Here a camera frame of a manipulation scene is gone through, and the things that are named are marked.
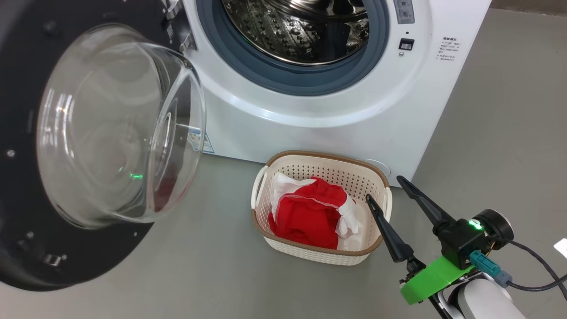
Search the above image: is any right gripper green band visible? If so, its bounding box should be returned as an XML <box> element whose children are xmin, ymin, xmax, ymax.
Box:
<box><xmin>365</xmin><ymin>175</ymin><xmax>475</xmax><ymax>306</ymax></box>

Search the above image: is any red garment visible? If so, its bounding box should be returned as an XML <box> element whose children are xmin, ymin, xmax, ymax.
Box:
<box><xmin>268</xmin><ymin>176</ymin><xmax>355</xmax><ymax>250</ymax></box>

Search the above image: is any white garment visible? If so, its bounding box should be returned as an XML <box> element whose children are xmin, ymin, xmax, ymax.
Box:
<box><xmin>269</xmin><ymin>171</ymin><xmax>369</xmax><ymax>251</ymax></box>

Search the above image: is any dark round washing machine door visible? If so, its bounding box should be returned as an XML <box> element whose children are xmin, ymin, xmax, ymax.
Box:
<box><xmin>0</xmin><ymin>0</ymin><xmax>207</xmax><ymax>292</ymax></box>

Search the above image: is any cream perforated laundry basket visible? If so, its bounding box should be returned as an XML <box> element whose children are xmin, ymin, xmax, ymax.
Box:
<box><xmin>250</xmin><ymin>150</ymin><xmax>393</xmax><ymax>267</ymax></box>

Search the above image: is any white front-load washing machine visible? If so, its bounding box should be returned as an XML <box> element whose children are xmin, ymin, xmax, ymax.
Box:
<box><xmin>166</xmin><ymin>0</ymin><xmax>492</xmax><ymax>187</ymax></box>

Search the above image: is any grey rubber door seal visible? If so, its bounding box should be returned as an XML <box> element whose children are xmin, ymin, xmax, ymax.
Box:
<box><xmin>195</xmin><ymin>0</ymin><xmax>391</xmax><ymax>97</ymax></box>

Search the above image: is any steel washing drum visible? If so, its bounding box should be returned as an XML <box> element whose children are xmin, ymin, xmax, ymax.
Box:
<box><xmin>221</xmin><ymin>0</ymin><xmax>371</xmax><ymax>66</ymax></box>

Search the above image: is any printed warning text label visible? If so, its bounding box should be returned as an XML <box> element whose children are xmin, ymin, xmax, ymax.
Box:
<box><xmin>436</xmin><ymin>36</ymin><xmax>457</xmax><ymax>63</ymax></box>

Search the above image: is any blue energy label sticker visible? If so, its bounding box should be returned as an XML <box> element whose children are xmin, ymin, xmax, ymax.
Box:
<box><xmin>186</xmin><ymin>128</ymin><xmax>216</xmax><ymax>155</ymax></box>

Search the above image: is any teal camera cable connector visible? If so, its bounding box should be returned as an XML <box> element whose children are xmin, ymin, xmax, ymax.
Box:
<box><xmin>469</xmin><ymin>250</ymin><xmax>514</xmax><ymax>289</ymax></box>

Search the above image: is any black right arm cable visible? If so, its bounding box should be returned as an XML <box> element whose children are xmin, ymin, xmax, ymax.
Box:
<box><xmin>505</xmin><ymin>239</ymin><xmax>567</xmax><ymax>299</ymax></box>

